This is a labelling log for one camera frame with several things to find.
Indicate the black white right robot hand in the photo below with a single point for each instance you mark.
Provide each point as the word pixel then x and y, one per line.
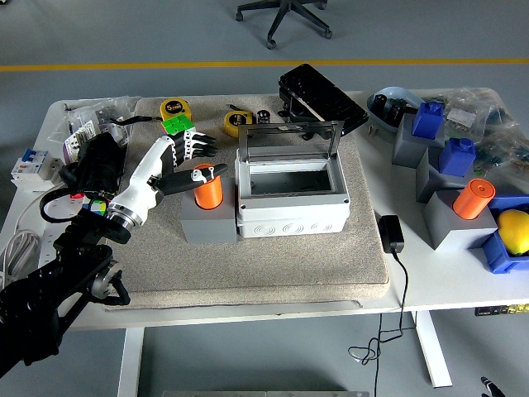
pixel 492 388

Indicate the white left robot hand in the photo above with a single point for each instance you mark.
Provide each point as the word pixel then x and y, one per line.
pixel 140 182

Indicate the orange cylinder battery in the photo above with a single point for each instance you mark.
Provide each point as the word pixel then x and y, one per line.
pixel 471 202
pixel 208 192

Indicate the transparent hinged box lid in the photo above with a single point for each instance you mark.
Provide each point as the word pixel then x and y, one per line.
pixel 243 142

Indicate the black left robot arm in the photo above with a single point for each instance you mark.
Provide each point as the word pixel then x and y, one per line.
pixel 82 244

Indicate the grey plastic junction box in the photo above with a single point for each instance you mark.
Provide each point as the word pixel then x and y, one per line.
pixel 289 223

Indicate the black cloth bundle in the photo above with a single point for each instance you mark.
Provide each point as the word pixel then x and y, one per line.
pixel 99 161

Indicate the small colourful puzzle cube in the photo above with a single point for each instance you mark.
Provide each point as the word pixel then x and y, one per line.
pixel 97 207

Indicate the large colourful puzzle cube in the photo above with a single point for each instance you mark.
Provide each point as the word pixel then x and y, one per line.
pixel 177 124

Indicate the white table leg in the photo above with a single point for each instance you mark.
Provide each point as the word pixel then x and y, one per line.
pixel 131 364
pixel 432 351

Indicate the black table control panel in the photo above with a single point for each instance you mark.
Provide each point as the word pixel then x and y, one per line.
pixel 502 310

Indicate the grey block with round hole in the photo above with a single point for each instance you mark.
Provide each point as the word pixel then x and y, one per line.
pixel 206 227

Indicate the yellow tape measure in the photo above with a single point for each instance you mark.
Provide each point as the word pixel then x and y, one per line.
pixel 173 108
pixel 237 122

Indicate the clear plastic bags with parts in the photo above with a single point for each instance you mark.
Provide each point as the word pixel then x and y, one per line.
pixel 107 107

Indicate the white blue circuit breaker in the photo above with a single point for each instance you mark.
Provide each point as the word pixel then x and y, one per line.
pixel 31 165

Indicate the white power strip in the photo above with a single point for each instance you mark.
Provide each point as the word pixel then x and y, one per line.
pixel 44 248

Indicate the blue plastic bin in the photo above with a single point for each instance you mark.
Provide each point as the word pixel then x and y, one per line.
pixel 500 258

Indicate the black capacitor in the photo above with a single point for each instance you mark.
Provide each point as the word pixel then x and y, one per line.
pixel 263 117
pixel 380 103
pixel 397 111

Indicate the grey-brown mat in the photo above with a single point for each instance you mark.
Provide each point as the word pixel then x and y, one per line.
pixel 268 269

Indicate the yellow lemon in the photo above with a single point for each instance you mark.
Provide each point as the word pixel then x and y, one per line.
pixel 514 231

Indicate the grey block holder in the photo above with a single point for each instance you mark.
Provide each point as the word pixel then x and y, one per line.
pixel 427 182
pixel 407 151
pixel 444 223

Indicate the black power adapter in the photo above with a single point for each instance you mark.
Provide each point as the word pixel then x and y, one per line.
pixel 392 233

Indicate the black office chair base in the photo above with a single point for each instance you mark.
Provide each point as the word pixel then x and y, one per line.
pixel 289 16

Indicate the blue plastic block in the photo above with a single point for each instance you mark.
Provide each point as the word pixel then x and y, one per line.
pixel 427 122
pixel 456 159

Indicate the small metal plug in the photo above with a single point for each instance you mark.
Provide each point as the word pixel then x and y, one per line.
pixel 374 131

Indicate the light blue dish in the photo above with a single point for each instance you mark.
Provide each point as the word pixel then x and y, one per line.
pixel 396 94

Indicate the clear bags of electronic components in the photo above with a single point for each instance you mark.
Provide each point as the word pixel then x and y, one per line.
pixel 467 111

